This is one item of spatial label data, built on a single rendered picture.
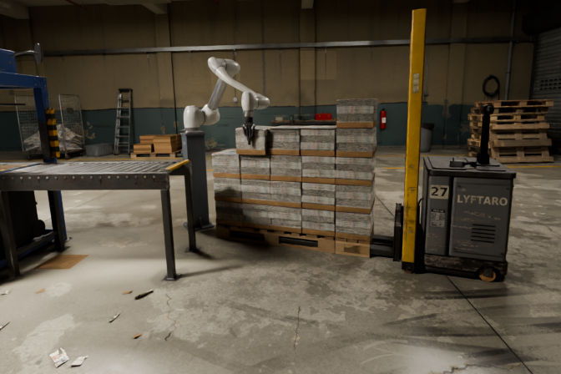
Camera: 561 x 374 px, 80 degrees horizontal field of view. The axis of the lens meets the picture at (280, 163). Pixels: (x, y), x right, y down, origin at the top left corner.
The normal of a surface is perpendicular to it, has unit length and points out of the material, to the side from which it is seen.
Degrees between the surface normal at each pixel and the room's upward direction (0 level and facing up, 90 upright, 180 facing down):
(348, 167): 90
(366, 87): 90
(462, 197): 90
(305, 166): 90
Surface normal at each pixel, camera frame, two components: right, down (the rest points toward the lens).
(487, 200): -0.35, 0.16
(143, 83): -0.05, 0.17
